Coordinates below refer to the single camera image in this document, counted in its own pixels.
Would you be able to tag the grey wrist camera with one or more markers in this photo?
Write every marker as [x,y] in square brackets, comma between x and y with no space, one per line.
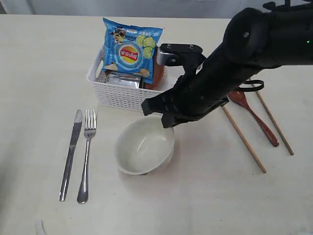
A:
[186,55]

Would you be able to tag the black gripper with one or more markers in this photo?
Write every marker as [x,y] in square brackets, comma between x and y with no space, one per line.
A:
[199,90]

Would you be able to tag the white speckled ceramic bowl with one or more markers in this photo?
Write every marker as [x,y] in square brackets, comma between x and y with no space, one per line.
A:
[144,146]

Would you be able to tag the silver table knife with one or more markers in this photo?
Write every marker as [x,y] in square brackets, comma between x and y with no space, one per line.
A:
[72,145]

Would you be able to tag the silver foil packet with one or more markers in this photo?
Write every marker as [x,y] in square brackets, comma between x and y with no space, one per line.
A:
[124,79]

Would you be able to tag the brown round plate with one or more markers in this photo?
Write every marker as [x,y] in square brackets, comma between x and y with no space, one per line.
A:
[157,75]

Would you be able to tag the wooden chopstick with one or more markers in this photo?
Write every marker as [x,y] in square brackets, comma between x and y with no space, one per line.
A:
[284,140]
[244,140]

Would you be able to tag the blue potato chips bag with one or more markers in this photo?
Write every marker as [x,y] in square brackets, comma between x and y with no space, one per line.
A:
[130,49]

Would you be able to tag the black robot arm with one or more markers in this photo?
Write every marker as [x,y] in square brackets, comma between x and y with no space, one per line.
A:
[253,41]

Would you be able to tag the white perforated plastic basket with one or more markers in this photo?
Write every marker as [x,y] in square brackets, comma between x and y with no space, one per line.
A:
[127,98]

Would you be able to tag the silver metal fork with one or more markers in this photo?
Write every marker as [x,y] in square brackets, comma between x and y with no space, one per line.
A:
[89,133]

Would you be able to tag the dark brown wooden spoon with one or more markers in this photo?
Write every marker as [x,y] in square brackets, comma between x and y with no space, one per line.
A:
[240,99]

